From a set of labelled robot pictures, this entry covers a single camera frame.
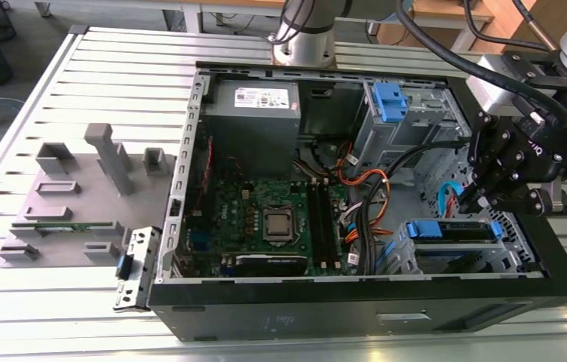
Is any blue port connector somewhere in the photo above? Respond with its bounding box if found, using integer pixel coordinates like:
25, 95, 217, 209
116, 255, 134, 281

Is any black open PC case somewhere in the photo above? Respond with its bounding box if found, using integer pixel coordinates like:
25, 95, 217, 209
145, 60, 567, 343

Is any green motherboard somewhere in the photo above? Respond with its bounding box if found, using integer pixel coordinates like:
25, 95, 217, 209
181, 176, 365, 278

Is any blue drive cage latch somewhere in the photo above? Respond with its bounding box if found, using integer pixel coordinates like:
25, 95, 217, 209
372, 83, 409, 124

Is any grey power supply unit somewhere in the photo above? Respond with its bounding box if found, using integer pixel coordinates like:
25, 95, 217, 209
201, 79, 300, 178

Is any orange wire bundle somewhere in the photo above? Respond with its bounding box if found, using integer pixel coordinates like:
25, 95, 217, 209
337, 169, 395, 246

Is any metal expansion slot bracket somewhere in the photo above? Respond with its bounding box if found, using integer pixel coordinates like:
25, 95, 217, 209
112, 225, 165, 313

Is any hard disk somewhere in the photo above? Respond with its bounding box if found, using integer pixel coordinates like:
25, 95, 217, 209
376, 220, 504, 275

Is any black RAM slot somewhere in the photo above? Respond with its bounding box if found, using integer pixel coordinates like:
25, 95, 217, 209
308, 179, 325, 267
320, 179, 340, 266

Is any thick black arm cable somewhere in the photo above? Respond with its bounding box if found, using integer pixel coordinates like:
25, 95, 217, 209
396, 0, 567, 131

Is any grey parts rack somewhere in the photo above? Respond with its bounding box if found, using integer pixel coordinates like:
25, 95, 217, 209
0, 122, 178, 269

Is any thick black case cable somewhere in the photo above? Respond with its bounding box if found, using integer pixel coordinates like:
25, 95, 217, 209
356, 139, 468, 275

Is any thin cable with brass end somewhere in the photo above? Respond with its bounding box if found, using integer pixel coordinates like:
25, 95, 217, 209
511, 0, 561, 53

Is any metal drive cage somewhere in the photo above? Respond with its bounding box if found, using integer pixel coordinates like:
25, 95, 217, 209
352, 81, 471, 183

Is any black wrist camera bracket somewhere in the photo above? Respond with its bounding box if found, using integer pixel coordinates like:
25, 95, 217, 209
501, 51, 567, 91

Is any wooden cabinet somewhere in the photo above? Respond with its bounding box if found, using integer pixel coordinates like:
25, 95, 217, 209
468, 0, 567, 57

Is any wooden desk white frame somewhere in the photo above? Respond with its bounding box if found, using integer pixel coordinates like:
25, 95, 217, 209
161, 0, 495, 50

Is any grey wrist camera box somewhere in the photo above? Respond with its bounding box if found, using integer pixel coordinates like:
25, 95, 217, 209
468, 54, 533, 118

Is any silver CPU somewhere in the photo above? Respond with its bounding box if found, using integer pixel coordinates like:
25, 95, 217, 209
262, 213, 294, 237

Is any metal disk bay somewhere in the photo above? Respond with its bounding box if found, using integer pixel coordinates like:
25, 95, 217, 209
397, 217, 536, 275

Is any black graphics card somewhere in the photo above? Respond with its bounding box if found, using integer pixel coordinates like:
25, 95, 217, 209
234, 254, 309, 277

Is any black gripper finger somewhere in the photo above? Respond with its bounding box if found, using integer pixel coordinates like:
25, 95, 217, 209
487, 174, 567, 219
456, 109, 527, 215

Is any green RAM stick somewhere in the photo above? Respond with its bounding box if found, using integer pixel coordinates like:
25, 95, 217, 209
10, 222, 116, 232

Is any blue data wire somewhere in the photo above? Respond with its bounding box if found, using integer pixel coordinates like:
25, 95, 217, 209
435, 179, 467, 220

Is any CPU socket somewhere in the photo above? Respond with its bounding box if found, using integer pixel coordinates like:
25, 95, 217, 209
260, 203, 300, 249

